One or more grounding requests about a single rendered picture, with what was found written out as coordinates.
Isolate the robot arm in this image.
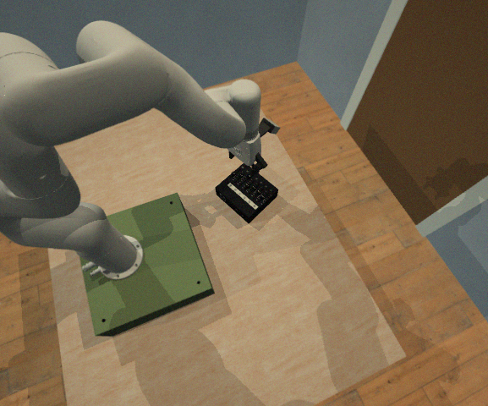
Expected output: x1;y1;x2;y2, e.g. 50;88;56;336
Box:
0;20;280;280

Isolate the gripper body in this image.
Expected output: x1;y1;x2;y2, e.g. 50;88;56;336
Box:
228;131;261;166

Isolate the black lighting desk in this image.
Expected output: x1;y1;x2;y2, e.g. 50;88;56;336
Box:
215;163;278;223

